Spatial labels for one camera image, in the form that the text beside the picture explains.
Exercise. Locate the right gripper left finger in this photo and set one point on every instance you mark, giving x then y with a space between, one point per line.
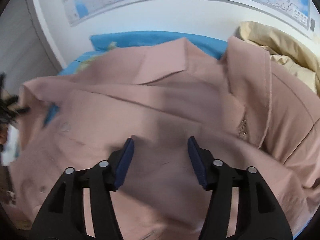
61 215

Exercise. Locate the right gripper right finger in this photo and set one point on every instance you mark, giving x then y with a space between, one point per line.
259 214

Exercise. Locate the pink coat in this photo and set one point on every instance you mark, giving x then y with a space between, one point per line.
244 108

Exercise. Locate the beige garment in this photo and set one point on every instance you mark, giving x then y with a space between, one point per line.
296 58

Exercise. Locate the blue floral bed sheet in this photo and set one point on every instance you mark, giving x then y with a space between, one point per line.
105 42

